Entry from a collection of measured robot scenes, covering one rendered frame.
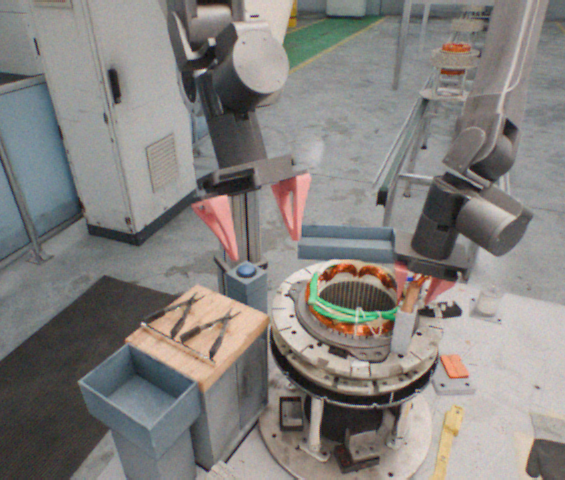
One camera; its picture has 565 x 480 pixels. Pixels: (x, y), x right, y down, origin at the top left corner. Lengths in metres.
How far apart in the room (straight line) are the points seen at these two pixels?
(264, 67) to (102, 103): 2.42
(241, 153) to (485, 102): 0.32
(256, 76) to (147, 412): 0.62
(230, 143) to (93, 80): 2.36
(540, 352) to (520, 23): 0.93
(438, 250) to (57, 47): 2.57
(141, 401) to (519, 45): 0.79
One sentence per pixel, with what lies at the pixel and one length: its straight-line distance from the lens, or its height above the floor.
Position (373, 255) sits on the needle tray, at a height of 1.04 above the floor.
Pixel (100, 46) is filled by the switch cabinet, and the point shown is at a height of 1.26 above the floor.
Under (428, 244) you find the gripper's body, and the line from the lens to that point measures 0.65.
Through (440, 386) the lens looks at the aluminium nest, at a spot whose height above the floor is 0.80.
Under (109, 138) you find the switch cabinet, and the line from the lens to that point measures 2.89.
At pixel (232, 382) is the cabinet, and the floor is 0.98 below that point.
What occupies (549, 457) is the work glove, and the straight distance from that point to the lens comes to 1.15.
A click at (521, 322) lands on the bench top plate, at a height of 0.78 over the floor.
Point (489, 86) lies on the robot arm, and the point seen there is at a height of 1.52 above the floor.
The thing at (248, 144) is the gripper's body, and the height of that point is 1.49.
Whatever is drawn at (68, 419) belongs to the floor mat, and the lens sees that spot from 2.21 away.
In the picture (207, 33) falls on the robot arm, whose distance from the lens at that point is 0.52.
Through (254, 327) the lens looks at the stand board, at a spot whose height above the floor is 1.07.
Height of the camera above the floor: 1.65
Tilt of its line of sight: 33 degrees down
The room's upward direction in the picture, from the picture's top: straight up
